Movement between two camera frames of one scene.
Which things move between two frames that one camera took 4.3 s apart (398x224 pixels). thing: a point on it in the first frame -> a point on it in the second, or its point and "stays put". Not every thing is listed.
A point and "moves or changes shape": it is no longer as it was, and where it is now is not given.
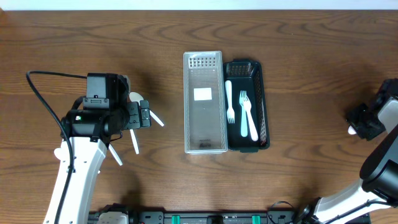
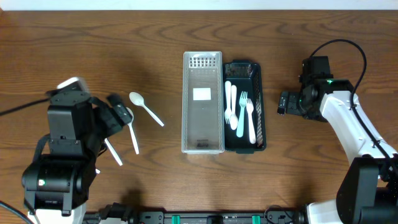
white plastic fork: x=247 y=106 stays put
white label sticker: x=203 y=94 stays put
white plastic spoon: x=136 y=97 stays put
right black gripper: x=360 y=119 -> x=283 y=104
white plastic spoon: x=351 y=130 moves or changes shape
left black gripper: x=144 y=114 -> x=109 y=119
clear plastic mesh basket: x=205 y=102 stays put
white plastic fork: x=231 y=114 stays put
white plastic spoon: x=115 y=155 stays put
